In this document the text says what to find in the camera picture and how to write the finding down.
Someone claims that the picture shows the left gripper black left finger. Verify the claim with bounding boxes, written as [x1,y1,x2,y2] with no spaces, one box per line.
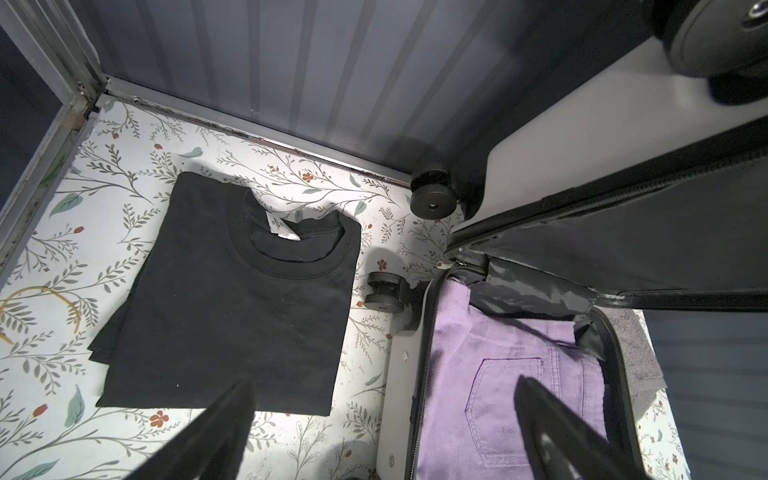
[128,380,257,479]

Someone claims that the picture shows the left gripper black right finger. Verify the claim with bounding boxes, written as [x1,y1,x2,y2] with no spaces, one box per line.
[514,376,648,479]

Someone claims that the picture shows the purple jeans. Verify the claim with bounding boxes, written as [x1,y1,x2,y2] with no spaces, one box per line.
[415,280,606,479]

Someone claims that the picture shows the black t-shirt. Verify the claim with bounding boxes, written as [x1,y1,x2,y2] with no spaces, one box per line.
[89,172,361,416]

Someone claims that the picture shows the grey folded towel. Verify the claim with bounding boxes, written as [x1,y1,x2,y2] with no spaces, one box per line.
[600,307,667,421]

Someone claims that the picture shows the white hard-shell suitcase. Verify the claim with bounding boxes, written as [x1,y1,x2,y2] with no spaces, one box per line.
[364,1,767,450]

